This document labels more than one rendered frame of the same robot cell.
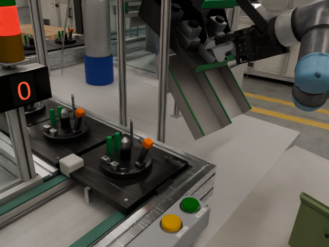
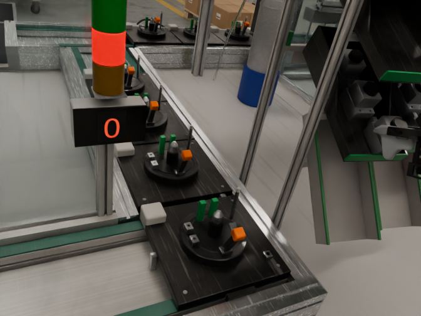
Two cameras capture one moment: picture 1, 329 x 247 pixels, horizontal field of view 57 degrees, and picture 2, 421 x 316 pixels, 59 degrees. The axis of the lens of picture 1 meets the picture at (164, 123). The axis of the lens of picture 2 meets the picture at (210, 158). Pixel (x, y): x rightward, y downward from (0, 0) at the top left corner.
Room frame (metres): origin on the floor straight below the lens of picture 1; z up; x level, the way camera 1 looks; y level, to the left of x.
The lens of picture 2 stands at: (0.14, -0.08, 1.53)
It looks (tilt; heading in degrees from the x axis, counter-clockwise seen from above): 34 degrees down; 22
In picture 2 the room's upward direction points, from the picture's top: 11 degrees clockwise
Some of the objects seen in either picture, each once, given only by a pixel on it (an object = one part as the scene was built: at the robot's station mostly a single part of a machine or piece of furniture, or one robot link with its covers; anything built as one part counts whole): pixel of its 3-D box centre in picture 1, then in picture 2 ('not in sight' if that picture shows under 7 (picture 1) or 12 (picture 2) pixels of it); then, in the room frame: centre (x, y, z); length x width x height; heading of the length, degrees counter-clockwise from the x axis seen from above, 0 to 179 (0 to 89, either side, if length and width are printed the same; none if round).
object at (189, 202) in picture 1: (190, 206); not in sight; (0.52, -0.07, 0.96); 0.04 x 0.04 x 0.02
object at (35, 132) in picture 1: (64, 120); (172, 154); (0.81, 0.30, 1.01); 0.24 x 0.24 x 0.13; 53
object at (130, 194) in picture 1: (125, 166); (211, 242); (0.66, 0.10, 0.96); 0.24 x 0.24 x 0.02; 53
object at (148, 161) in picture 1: (125, 160); (213, 236); (0.66, 0.10, 0.98); 0.14 x 0.14 x 0.02
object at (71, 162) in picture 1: (71, 165); (153, 216); (0.64, 0.23, 0.97); 0.05 x 0.05 x 0.04; 53
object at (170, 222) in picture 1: (171, 224); not in sight; (0.46, -0.02, 0.96); 0.04 x 0.04 x 0.02
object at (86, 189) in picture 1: (88, 194); (153, 261); (0.56, 0.17, 0.95); 0.01 x 0.01 x 0.04; 53
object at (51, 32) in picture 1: (39, 40); (225, 15); (5.63, 2.38, 0.20); 1.20 x 0.80 x 0.41; 61
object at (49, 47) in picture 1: (31, 40); (197, 27); (1.88, 0.85, 1.01); 0.24 x 0.24 x 0.13; 53
